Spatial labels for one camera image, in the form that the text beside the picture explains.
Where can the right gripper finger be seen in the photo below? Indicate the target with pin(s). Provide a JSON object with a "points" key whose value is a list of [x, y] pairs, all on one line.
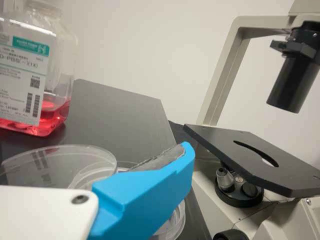
{"points": [[150, 190]]}

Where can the black platform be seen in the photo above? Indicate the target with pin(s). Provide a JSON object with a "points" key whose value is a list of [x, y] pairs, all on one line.
{"points": [[120, 120]]}

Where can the petri dish lid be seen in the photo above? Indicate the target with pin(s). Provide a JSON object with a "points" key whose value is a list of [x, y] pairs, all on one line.
{"points": [[57, 165]]}

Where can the petri dish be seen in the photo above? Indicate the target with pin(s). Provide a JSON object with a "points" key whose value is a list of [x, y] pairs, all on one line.
{"points": [[82, 178]]}

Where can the red liquid bottle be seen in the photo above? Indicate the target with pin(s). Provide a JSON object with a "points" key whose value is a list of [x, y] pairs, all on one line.
{"points": [[22, 75]]}

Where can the cream microscope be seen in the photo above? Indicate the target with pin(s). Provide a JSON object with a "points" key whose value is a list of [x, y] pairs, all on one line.
{"points": [[217, 82]]}

